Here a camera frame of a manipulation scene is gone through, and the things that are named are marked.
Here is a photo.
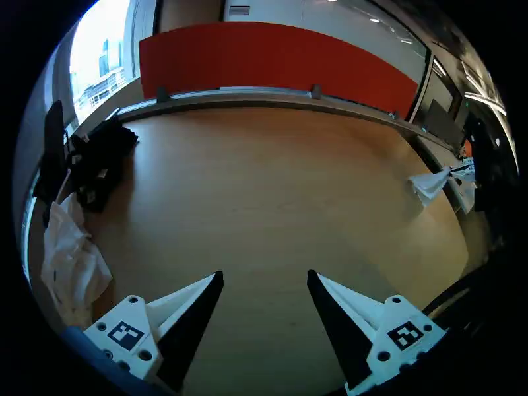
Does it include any black monitor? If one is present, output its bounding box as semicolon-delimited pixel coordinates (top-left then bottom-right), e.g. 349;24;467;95
424;98;464;146

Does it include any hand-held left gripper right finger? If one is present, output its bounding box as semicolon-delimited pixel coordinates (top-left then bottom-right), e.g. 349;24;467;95
306;269;449;396

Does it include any red desk screen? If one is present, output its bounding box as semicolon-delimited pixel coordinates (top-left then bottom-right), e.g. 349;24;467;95
118;22;426;134

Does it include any heap of black towels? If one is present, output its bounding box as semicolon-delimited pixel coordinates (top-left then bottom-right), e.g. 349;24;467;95
67;116;141;214

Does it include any black office chair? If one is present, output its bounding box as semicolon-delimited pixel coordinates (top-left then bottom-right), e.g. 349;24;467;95
32;100;70;200

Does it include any heap of white towels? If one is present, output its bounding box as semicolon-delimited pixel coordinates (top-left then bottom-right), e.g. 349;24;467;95
40;193;114;331

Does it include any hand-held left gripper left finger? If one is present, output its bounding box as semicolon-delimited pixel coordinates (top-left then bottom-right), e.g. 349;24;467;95
82;270;225;393

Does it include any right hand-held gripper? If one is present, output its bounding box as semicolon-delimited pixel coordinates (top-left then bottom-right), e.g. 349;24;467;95
447;116;505;215

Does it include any white towel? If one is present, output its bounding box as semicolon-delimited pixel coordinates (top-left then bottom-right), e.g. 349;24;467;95
407;166;451;208

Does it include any black cable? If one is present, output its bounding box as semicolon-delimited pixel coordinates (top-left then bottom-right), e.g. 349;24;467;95
422;282;474;321

